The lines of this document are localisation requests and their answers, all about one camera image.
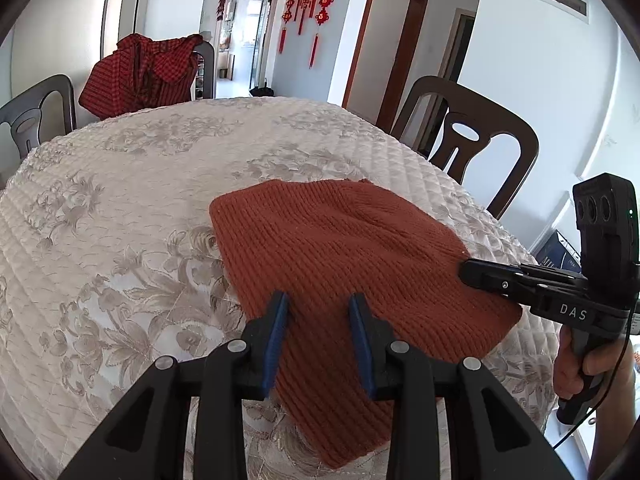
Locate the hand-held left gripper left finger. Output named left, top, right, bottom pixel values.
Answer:
left=57, top=290, right=291, bottom=480

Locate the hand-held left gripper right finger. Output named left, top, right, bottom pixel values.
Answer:
left=348, top=292, right=576, bottom=480

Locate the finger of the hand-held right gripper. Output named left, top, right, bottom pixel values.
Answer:
left=459, top=257, right=588, bottom=307

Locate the orange knit sweater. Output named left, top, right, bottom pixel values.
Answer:
left=209, top=178, right=523, bottom=471

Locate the person's right forearm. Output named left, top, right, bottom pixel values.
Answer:
left=590, top=340, right=640, bottom=467

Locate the person's right hand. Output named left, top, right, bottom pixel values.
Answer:
left=554, top=330, right=632, bottom=406

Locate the dark blue box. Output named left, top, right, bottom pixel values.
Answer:
left=531, top=230, right=583, bottom=275

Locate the dark wooden chair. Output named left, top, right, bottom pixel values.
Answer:
left=192, top=40, right=216, bottom=101
left=390, top=76, right=540, bottom=221
left=0, top=74, right=77, bottom=191

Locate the floral quilted tablecloth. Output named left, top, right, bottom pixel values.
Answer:
left=0, top=96, right=561, bottom=480

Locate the dark wooden door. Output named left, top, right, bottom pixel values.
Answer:
left=440, top=7, right=477, bottom=85

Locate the brown framed door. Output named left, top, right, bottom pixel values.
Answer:
left=342, top=0, right=429, bottom=126

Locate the red plaid garment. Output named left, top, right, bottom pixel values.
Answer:
left=78, top=33, right=203, bottom=121

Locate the thin black cable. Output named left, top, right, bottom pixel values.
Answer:
left=551, top=305, right=640, bottom=450

